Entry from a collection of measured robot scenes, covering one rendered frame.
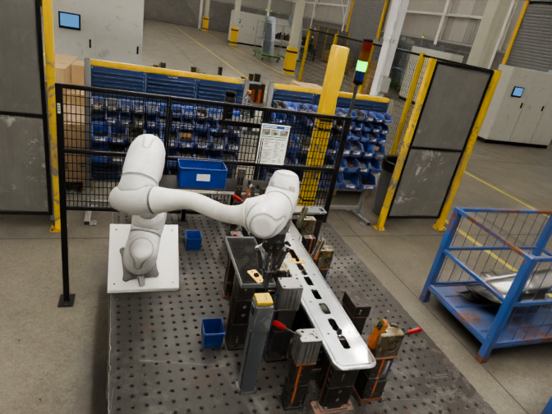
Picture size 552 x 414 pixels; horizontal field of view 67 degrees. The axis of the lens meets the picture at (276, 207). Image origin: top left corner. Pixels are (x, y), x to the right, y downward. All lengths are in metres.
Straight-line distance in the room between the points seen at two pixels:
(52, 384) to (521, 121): 12.57
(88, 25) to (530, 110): 10.99
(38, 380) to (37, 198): 1.84
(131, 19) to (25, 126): 4.93
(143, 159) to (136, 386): 0.89
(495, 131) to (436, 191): 7.58
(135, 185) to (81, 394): 1.56
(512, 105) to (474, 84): 7.84
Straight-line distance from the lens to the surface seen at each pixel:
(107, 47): 8.66
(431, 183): 5.45
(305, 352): 1.66
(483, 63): 9.50
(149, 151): 1.64
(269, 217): 1.17
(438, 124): 5.13
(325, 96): 3.04
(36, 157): 4.11
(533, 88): 13.42
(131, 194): 1.57
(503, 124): 13.09
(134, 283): 2.33
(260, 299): 1.59
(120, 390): 1.88
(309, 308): 1.87
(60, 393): 2.85
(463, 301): 4.10
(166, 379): 1.91
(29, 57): 3.89
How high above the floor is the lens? 2.11
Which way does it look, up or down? 24 degrees down
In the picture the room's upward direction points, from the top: 11 degrees clockwise
